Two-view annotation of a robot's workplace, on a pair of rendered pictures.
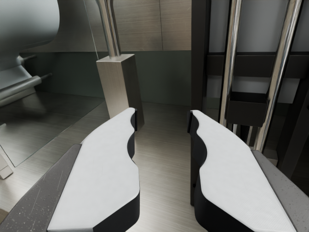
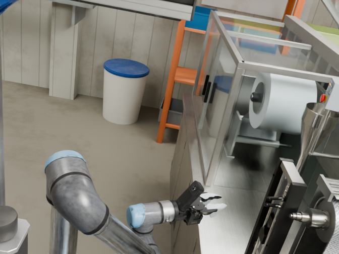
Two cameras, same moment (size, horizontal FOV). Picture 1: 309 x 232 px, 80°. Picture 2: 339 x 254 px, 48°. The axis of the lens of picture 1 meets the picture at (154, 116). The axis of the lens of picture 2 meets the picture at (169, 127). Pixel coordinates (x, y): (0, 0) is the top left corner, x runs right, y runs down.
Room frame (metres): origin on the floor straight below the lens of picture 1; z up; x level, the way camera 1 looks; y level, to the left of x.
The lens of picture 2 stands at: (-0.70, -0.86, 2.08)
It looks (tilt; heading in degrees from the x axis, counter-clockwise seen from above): 27 degrees down; 59
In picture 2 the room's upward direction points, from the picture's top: 11 degrees clockwise
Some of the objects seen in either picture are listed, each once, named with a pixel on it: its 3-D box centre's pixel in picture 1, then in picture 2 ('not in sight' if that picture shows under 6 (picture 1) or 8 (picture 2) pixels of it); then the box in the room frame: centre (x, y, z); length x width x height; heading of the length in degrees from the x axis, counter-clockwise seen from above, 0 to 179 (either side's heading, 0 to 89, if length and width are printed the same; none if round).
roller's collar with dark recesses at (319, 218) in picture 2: not in sight; (316, 218); (0.28, -0.27, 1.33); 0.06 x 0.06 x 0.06; 65
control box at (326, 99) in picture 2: not in sight; (332, 93); (0.46, -0.02, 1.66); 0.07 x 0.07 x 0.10; 52
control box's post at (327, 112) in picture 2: not in sight; (320, 130); (0.46, -0.02, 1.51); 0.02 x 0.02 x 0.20
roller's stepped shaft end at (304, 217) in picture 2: not in sight; (298, 216); (0.23, -0.24, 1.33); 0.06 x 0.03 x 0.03; 155
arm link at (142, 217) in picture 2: not in sight; (144, 215); (-0.19, 0.01, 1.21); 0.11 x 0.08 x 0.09; 177
